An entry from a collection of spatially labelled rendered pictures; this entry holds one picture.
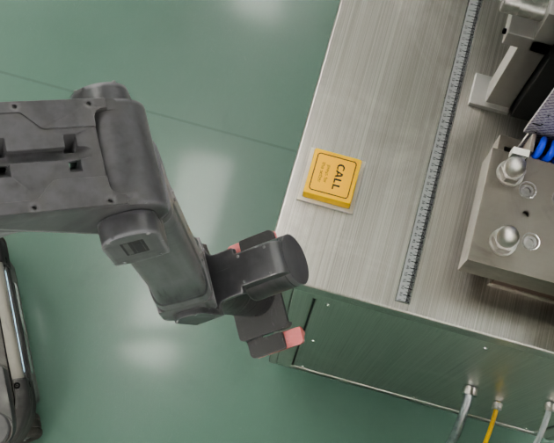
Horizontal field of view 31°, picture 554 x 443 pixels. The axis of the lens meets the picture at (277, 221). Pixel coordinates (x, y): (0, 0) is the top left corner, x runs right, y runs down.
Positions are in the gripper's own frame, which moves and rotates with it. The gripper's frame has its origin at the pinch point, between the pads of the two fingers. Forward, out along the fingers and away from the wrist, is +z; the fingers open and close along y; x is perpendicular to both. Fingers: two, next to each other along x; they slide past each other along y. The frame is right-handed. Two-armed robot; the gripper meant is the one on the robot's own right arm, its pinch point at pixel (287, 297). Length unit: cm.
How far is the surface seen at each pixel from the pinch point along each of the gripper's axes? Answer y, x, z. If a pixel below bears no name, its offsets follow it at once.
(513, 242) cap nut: -0.4, -26.4, 12.5
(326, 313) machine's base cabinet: 2.0, 8.0, 30.6
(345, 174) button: 17.7, -5.8, 17.4
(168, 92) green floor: 76, 56, 88
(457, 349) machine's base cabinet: -8.4, -7.8, 39.5
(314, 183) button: 17.4, -1.8, 15.1
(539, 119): 14.5, -33.8, 16.3
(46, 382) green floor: 14, 93, 68
